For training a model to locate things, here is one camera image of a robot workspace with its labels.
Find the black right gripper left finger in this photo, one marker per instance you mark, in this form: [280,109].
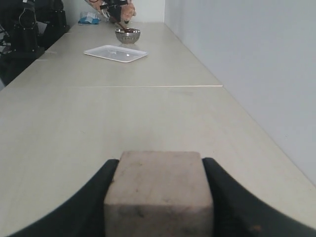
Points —
[82,215]

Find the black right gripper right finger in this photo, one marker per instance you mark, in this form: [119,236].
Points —
[239,213]

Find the small pale wooden cube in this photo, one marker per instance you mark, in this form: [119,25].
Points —
[159,194]

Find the black robot base far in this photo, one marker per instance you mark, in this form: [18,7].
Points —
[27,29]

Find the white plastic tray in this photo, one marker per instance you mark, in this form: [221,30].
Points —
[116,53]

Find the silver metal bowl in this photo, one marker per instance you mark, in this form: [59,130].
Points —
[130,36]

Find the blue cloth far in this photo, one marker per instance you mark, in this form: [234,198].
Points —
[88,18]

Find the far robot gripper with spoon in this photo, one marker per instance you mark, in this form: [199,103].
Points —
[118,12]

